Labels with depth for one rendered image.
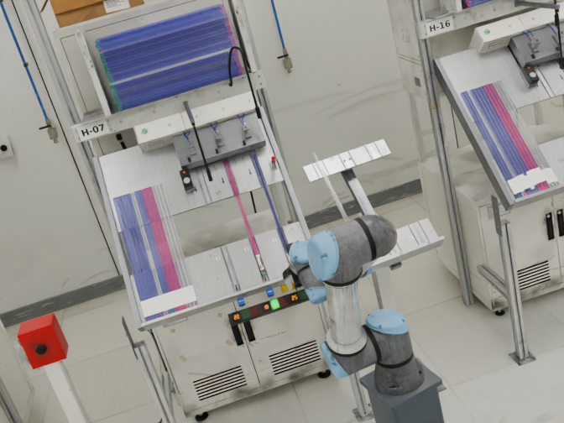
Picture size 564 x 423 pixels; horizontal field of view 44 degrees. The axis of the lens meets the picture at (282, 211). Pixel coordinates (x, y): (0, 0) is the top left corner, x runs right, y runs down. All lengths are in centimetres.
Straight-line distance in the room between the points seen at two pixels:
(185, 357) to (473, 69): 170
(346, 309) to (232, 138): 107
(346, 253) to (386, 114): 293
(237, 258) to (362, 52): 220
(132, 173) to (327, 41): 199
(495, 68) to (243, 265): 134
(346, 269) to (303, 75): 276
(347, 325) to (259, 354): 117
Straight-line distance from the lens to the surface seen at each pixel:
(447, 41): 318
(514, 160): 283
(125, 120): 277
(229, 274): 255
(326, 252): 168
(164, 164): 274
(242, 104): 273
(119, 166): 278
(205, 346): 297
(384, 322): 204
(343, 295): 181
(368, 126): 454
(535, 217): 321
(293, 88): 436
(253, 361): 304
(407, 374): 212
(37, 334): 271
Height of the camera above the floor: 189
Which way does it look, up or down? 22 degrees down
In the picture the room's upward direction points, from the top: 15 degrees counter-clockwise
